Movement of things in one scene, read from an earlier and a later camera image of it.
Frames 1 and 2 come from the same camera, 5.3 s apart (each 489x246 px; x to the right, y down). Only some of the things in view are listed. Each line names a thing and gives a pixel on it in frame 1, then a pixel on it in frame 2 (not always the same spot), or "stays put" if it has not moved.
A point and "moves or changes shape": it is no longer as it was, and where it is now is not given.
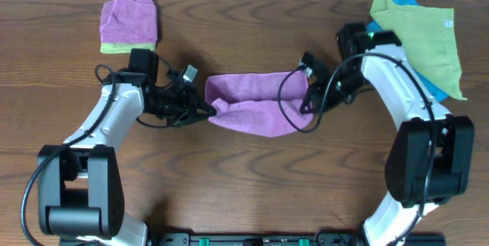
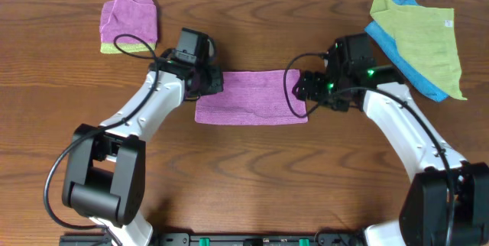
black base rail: [273, 239] stays put
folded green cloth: [124, 47] stays put
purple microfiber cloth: [261, 104] moves or changes shape
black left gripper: [184, 101] to [213, 80]
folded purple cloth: [131, 18] stays put
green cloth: [429, 35] stays put
